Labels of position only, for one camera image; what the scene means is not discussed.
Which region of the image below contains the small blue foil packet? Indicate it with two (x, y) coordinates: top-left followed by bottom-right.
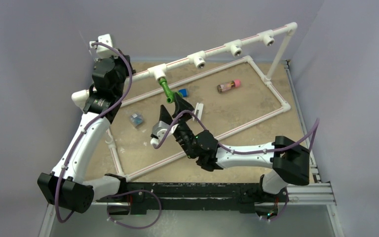
(129, 113), (144, 127)

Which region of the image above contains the white plastic clip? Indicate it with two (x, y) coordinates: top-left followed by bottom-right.
(192, 103), (204, 121)

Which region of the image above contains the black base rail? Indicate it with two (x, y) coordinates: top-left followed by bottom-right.
(99, 182), (288, 217)

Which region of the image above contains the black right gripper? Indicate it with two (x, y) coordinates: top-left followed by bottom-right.
(158, 92), (196, 159)

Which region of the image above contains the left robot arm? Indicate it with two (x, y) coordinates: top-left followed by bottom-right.
(37, 55), (135, 213)

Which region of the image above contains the white PVC pipe frame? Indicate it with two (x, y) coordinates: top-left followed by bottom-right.
(71, 22), (298, 182)

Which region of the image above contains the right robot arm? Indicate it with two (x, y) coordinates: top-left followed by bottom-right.
(151, 93), (310, 201)

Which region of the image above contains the blue grey small block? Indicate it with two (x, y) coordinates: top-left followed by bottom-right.
(178, 88), (189, 98)

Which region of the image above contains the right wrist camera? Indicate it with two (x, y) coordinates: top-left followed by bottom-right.
(150, 121), (173, 149)

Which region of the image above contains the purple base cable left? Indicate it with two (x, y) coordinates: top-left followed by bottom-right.
(106, 190), (163, 230)

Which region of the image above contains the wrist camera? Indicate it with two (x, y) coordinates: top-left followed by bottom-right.
(150, 121), (173, 149)
(89, 34), (116, 59)

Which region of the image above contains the pink capped small bottle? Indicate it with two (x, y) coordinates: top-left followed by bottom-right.
(217, 79), (241, 93)

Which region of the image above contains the green plastic water faucet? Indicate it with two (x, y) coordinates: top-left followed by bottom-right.
(158, 77), (174, 104)

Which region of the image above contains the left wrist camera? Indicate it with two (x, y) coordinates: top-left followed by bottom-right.
(89, 34), (116, 59)

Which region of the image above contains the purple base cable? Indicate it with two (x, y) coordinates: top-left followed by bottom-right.
(260, 193), (290, 223)
(106, 190), (163, 230)

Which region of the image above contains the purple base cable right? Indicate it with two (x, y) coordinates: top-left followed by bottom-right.
(260, 193), (290, 223)

